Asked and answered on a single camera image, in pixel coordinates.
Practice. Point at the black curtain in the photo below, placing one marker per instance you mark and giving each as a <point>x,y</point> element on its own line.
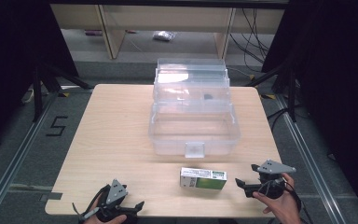
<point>338,77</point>
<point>12,62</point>

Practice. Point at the person's right hand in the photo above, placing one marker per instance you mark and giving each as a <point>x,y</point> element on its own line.
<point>284,208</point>

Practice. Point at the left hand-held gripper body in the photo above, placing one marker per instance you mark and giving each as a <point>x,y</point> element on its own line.
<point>116,193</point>

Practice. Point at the clear plastic bag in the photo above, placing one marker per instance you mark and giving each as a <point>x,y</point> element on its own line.
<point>164,35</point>

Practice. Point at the black tape strip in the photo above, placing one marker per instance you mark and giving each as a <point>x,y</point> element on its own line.
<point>52,196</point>

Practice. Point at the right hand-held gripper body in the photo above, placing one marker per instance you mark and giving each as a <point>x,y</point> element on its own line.
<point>273,168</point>

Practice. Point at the black metal stand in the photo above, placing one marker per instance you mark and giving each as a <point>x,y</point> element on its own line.
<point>290,93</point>
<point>38,93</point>

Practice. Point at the metal floor rail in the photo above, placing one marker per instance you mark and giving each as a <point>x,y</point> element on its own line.
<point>12,161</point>
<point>307,161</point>

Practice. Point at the green and white carton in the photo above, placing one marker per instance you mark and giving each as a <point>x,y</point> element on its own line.
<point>203,179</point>

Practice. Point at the person's left hand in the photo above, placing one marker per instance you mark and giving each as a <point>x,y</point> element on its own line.
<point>118,219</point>

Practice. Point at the clear plastic tiered storage box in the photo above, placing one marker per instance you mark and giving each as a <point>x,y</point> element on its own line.
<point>194,124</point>

